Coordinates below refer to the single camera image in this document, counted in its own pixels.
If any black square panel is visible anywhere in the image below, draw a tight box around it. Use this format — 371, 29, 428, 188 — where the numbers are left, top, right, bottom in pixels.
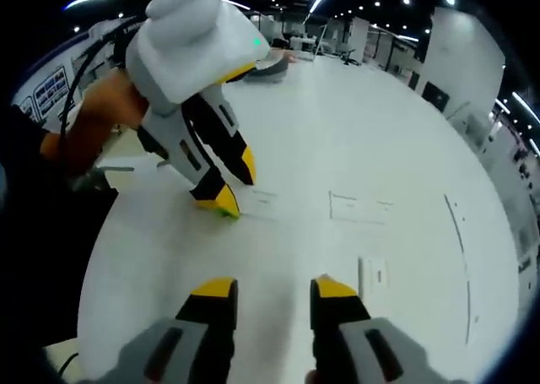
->
423, 81, 451, 111

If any person's dark clothing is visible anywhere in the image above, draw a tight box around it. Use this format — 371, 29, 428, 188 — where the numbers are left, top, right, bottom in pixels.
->
0, 103, 120, 384

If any white socket holder cover strip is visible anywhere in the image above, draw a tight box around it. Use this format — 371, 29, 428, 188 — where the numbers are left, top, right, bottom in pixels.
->
463, 269, 473, 348
443, 193, 466, 252

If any white socket holder plate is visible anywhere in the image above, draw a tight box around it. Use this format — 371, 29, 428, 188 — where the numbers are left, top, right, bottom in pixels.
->
357, 255, 390, 297
235, 188, 280, 224
327, 190, 395, 225

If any person's left hand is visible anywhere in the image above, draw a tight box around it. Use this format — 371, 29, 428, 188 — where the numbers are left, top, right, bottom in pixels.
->
78, 69, 149, 143

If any grey curved chair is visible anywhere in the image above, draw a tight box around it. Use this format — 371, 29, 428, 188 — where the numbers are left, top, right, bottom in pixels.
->
243, 57, 289, 84

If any white square pillar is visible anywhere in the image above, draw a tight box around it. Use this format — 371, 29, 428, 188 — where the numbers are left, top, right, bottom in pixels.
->
420, 6, 506, 116

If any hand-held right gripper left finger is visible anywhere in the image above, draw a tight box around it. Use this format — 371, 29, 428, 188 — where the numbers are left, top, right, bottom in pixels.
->
96, 276, 239, 384

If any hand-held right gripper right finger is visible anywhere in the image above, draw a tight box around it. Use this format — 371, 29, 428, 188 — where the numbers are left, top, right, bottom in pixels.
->
310, 273, 460, 384

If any blue picture wall poster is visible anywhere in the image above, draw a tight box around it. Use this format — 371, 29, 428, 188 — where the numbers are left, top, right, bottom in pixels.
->
12, 64, 72, 120

